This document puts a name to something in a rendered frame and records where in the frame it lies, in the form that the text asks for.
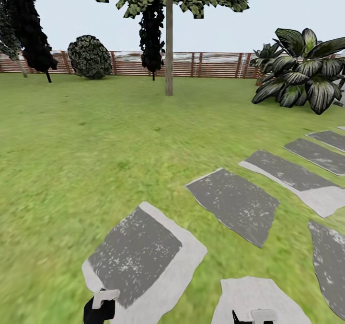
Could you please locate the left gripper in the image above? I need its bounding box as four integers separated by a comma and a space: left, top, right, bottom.
84, 300, 115, 324

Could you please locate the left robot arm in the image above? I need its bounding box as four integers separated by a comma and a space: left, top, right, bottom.
84, 289, 120, 324

